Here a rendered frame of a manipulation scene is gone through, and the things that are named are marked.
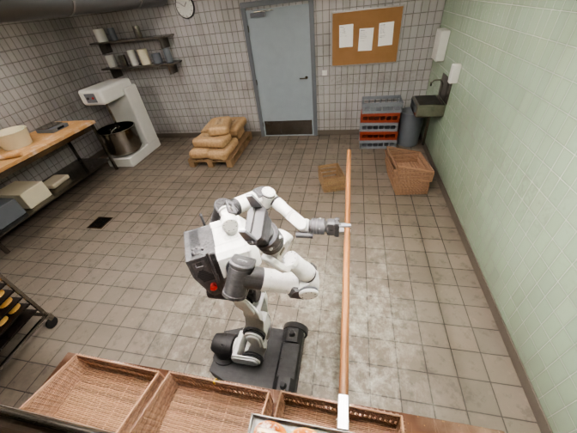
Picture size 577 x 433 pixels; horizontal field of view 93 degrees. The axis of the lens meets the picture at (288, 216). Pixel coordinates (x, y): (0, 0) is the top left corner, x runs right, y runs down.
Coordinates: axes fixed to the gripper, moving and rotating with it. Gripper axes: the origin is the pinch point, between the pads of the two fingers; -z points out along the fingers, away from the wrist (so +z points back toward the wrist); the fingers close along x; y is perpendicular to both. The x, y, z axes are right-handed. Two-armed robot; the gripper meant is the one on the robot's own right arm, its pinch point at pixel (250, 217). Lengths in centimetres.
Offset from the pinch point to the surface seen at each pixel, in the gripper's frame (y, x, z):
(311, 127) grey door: -75, 364, 312
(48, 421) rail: -46, -53, 3
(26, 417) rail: -53, -53, 3
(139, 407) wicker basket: -78, -61, 72
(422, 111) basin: 100, 277, 230
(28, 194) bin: -419, 127, 139
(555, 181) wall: 137, 77, 112
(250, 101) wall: -183, 390, 252
